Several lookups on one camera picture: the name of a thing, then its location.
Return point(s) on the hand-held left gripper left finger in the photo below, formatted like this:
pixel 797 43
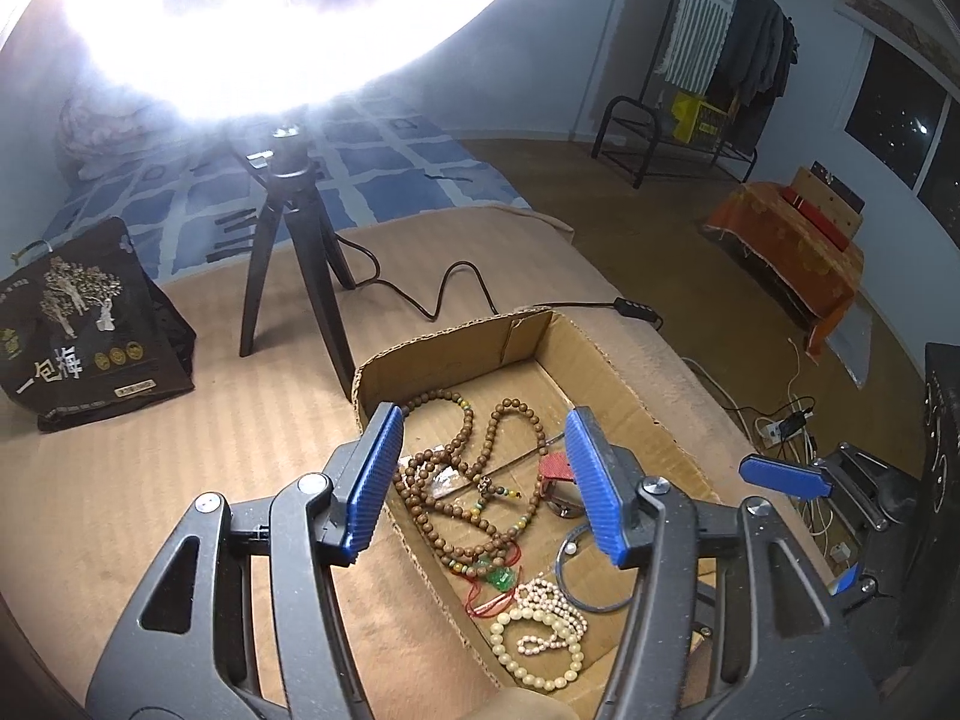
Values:
pixel 375 480

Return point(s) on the pink floral quilt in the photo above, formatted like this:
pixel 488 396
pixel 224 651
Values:
pixel 97 135

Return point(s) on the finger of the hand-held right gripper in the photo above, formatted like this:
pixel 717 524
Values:
pixel 787 476
pixel 847 579

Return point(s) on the thin metal bangle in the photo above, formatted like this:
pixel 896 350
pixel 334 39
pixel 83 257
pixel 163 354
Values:
pixel 600 609

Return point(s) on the grey plastic sheet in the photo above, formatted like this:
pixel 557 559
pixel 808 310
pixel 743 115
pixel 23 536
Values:
pixel 851 345

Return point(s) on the orange cloth covered table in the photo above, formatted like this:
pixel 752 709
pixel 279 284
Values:
pixel 780 240

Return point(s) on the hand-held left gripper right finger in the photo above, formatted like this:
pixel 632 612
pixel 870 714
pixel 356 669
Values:
pixel 596 495

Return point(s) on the red box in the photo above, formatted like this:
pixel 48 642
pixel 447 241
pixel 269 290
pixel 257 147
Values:
pixel 814 221

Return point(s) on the blue checked blanket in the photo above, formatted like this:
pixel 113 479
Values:
pixel 375 172

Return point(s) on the black tripod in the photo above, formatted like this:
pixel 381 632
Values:
pixel 289 240

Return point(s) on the white power strip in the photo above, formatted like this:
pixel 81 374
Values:
pixel 771 431

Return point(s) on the yellow box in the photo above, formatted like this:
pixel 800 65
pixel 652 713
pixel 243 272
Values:
pixel 697 120

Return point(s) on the dark hanging clothes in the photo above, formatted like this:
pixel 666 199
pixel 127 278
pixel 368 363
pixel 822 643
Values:
pixel 757 45

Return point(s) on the black printed bag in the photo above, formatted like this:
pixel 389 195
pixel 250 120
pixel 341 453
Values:
pixel 90 345

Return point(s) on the cardboard box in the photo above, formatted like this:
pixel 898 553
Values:
pixel 540 390

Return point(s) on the red jewelry pouch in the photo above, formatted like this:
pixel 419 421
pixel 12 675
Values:
pixel 556 466

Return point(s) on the small clear packet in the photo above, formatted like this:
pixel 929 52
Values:
pixel 448 481

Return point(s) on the white striped towel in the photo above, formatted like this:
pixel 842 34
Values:
pixel 701 22

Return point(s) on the dark window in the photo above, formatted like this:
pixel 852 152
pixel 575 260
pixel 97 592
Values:
pixel 892 90

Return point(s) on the wooden board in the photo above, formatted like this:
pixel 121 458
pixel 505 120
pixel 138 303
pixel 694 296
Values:
pixel 817 191

